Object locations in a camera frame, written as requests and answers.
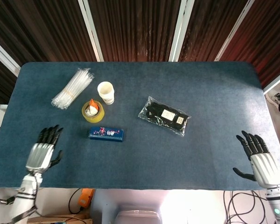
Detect orange white crumpled wrapper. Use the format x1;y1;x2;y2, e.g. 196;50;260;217
85;98;100;117

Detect orange device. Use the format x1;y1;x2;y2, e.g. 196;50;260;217
78;188;95;208

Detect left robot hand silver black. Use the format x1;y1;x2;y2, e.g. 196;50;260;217
25;125;64;174

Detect white paper cup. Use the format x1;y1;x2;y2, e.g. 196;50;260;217
97;81;115;105

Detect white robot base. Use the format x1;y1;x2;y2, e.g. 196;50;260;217
114;209;163;224

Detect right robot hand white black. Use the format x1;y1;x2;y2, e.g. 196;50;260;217
232;130;280;189

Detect yellow tape roll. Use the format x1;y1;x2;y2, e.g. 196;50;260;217
81;100;105;123

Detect dark brown curtain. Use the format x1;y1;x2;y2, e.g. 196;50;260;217
220;0;280;87
179;0;248;62
0;0;98;70
88;0;182;62

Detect black gloves in plastic bag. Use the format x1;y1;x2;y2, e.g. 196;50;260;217
138;96;192;137

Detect bundle of clear wrapped straws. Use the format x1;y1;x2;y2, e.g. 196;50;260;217
51;67;95;110

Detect white frame post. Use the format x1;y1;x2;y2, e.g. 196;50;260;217
78;0;105;62
169;0;195;62
0;35;21;77
214;0;256;62
262;67;280;95

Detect brown cardboard box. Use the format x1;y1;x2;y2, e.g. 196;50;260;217
28;212;93;224

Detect blue glasses case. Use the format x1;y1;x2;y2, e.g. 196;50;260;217
88;126;125;142

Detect black cable tangle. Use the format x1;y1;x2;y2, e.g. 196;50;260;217
223;190;267;224

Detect blue table cloth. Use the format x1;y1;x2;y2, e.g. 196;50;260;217
0;61;280;191

